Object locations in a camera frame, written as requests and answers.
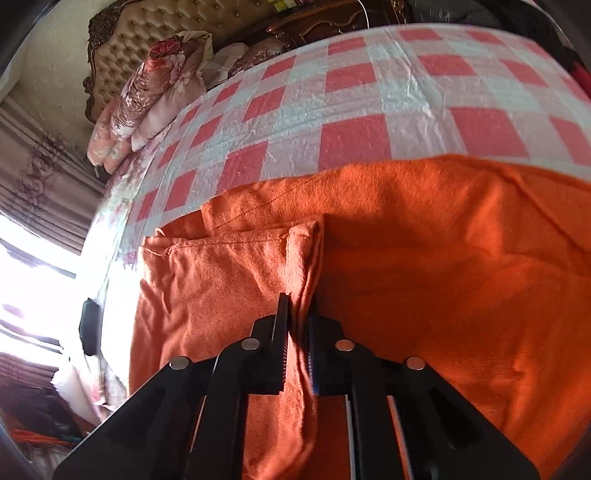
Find carved wooden nightstand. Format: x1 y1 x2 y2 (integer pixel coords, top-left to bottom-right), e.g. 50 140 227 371
240 0 411 47

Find pink patterned pillow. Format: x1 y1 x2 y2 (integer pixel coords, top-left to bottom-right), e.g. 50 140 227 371
88 104 134 169

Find black pouch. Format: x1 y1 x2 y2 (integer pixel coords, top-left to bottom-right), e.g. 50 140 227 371
78 298 103 356

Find pink white checkered sheet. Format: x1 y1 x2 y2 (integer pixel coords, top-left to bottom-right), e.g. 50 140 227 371
81 23 591 259

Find pale small pillow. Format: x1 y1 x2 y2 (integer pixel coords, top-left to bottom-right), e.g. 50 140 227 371
203 43 250 88

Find dark floral pillow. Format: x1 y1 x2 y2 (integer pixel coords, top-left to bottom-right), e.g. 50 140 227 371
228 37 296 78

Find pink patterned curtain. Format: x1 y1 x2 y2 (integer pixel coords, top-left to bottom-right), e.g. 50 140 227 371
0 99 108 259

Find black leather armchair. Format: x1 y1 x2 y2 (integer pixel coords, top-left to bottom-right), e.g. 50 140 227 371
404 0 591 70

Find orange pants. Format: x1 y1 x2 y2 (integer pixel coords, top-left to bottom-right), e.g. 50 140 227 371
128 154 591 480

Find tufted carved wooden headboard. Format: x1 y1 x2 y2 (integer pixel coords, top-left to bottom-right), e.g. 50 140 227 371
83 0 287 123

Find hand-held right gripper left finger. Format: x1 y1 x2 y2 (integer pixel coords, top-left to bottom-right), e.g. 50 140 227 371
53 293 293 480

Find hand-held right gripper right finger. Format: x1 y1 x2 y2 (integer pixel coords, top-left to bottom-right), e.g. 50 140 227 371
307 300 541 480

